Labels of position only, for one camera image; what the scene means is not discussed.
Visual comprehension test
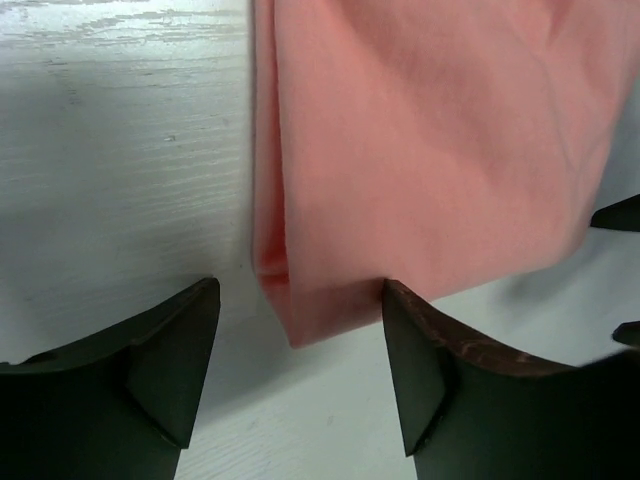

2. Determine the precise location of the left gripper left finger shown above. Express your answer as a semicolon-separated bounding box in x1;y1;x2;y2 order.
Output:
1;278;220;479

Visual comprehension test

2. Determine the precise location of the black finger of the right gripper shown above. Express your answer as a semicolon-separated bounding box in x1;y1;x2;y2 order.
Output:
590;194;640;232
612;321;640;347

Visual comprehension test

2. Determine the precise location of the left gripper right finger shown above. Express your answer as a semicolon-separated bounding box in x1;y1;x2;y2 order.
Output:
382;280;639;479

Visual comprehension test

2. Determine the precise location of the salmon pink t shirt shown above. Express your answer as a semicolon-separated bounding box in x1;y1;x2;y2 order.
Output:
253;1;639;347

